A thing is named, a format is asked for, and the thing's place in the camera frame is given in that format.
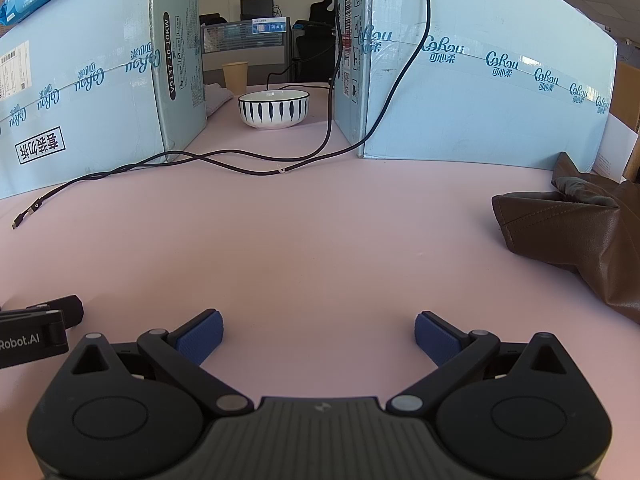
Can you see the tan paper cup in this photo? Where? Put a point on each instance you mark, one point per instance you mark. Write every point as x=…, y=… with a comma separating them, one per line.
x=235, y=77

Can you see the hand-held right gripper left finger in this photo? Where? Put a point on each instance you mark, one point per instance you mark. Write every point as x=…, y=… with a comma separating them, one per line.
x=202, y=338

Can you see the black office chair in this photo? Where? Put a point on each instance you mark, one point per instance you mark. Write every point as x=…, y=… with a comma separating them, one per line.
x=312, y=30

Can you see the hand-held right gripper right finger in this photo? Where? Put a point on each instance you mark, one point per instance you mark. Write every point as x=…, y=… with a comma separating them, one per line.
x=436, y=338

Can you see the white flat board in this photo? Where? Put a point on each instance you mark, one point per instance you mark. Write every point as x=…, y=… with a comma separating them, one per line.
x=617, y=150

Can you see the brown cardboard box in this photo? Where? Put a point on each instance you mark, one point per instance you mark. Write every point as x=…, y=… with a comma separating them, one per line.
x=627, y=95

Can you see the dark computer monitor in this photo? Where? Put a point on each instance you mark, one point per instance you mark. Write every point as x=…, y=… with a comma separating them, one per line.
x=256, y=7

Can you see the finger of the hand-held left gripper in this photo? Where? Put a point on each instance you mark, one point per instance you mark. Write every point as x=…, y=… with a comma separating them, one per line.
x=70, y=310

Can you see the light blue carton red label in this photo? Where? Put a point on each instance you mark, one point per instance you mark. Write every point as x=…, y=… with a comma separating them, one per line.
x=475, y=100

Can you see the white bowl dark leaf pattern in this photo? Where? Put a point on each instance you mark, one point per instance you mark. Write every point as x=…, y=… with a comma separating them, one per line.
x=272, y=110

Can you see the grey office partition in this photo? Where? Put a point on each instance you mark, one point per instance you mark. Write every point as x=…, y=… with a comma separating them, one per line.
x=225, y=40

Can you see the white cloth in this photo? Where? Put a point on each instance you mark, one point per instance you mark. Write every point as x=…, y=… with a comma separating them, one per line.
x=216, y=97

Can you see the brown leather garment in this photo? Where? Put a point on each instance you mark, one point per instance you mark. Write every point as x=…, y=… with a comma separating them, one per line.
x=575, y=230

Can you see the light blue carton white label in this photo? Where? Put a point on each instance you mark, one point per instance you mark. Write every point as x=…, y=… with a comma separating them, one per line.
x=100, y=100

